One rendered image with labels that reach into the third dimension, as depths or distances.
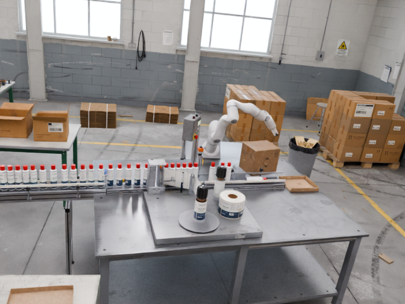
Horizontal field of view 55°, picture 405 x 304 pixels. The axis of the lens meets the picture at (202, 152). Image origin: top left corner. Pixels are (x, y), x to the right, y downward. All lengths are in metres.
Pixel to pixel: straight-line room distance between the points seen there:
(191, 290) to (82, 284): 1.12
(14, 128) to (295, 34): 6.32
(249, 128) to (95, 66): 3.67
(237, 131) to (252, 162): 2.97
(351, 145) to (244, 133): 1.76
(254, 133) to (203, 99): 2.34
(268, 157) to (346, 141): 3.01
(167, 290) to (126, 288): 0.33
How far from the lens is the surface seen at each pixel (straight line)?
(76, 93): 8.85
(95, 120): 7.26
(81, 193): 3.31
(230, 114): 3.52
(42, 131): 4.53
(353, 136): 6.73
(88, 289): 2.48
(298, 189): 3.75
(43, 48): 8.73
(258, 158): 3.79
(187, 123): 3.25
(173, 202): 3.14
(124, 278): 3.42
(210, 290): 3.37
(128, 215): 3.06
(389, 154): 7.24
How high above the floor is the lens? 2.45
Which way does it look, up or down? 22 degrees down
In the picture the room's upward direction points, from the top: 7 degrees clockwise
